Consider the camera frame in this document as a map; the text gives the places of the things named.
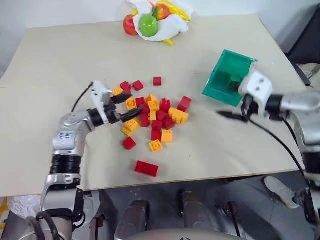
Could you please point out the red toy apple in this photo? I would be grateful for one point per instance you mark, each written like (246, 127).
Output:
(128, 25)

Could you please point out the teal plastic bin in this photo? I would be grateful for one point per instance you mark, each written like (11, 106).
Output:
(220, 82)

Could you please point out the green toy block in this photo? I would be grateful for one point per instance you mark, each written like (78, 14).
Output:
(235, 80)

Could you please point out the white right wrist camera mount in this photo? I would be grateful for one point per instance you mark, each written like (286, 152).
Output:
(257, 85)

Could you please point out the long yellow toy block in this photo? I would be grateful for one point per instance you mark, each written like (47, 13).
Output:
(178, 115)

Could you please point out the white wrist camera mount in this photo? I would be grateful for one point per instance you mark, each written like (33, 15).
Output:
(257, 85)
(99, 93)

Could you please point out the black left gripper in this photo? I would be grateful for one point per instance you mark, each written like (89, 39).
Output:
(112, 113)

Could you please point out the black chair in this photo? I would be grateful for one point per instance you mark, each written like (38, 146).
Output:
(306, 37)

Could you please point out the green toy apple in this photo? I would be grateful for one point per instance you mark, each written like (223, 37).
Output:
(148, 25)

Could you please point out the small red toy block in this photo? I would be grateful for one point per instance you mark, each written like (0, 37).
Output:
(157, 125)
(165, 105)
(125, 86)
(145, 108)
(184, 103)
(140, 101)
(156, 135)
(145, 121)
(168, 123)
(138, 85)
(129, 143)
(161, 115)
(157, 81)

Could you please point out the small yellow toy block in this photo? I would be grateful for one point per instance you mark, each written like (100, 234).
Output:
(126, 131)
(153, 105)
(132, 125)
(167, 136)
(117, 91)
(156, 146)
(152, 116)
(131, 103)

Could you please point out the long red toy block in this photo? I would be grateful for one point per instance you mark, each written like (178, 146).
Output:
(146, 169)

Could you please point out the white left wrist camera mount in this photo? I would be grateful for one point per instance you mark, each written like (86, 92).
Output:
(99, 93)

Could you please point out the white crumpled cloth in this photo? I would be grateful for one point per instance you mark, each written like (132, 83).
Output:
(172, 23)

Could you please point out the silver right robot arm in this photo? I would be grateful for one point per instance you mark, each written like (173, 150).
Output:
(297, 101)

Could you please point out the white plastic bag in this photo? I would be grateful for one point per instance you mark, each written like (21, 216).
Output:
(23, 206)

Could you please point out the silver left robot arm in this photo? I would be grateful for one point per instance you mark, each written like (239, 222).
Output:
(65, 140)

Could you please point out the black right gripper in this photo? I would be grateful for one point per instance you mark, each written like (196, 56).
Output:
(255, 108)

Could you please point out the yellow toy banana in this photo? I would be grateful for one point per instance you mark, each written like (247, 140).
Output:
(181, 12)

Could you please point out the red and yellow toy peach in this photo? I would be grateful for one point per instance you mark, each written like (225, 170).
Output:
(163, 11)

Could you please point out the white shoe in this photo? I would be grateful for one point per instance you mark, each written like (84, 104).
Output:
(281, 191)

